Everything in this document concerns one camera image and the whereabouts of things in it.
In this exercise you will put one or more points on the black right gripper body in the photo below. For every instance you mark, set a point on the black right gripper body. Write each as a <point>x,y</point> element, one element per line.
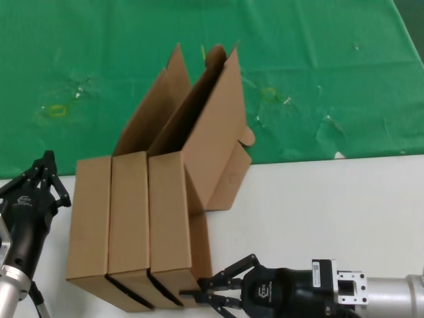
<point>278,295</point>

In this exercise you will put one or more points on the brown cardboard box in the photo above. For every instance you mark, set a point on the brown cardboard box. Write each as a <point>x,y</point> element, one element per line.
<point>129,215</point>
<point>169,218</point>
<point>89,218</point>

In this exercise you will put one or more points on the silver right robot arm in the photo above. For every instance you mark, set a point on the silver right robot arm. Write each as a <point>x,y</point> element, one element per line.
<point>391,295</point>

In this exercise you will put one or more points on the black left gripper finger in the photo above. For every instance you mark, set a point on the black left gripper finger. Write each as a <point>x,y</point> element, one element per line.
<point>30,174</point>
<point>58,190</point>

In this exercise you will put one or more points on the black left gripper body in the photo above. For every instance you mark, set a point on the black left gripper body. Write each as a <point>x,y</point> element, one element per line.
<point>28,218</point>

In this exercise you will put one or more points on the green tablecloth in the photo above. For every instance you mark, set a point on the green tablecloth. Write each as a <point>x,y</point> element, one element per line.
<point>99,49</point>

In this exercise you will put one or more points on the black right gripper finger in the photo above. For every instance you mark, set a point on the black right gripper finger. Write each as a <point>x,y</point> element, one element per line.
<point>228,275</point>
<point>225,303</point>

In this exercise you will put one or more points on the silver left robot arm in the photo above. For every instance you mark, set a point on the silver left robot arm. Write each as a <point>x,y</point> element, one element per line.
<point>13,288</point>

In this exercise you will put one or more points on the large open cardboard box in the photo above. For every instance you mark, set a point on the large open cardboard box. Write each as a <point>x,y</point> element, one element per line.
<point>215,132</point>

